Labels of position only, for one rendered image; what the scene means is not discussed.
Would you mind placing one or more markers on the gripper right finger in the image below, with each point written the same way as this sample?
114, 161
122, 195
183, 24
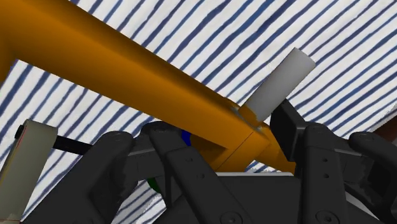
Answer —
322, 173

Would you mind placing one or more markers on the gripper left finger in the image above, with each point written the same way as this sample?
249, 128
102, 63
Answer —
186, 173

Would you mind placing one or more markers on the orange bar with white cylinder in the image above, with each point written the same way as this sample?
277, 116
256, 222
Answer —
124, 74

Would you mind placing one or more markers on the beige block with black rod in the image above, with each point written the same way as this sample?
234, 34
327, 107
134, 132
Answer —
24, 164

